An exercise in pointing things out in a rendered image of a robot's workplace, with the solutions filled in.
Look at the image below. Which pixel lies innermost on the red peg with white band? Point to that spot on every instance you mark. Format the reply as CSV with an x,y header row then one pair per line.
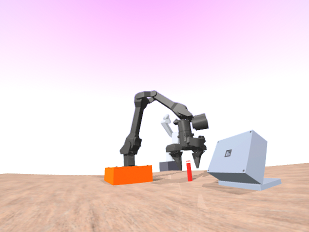
x,y
189,170

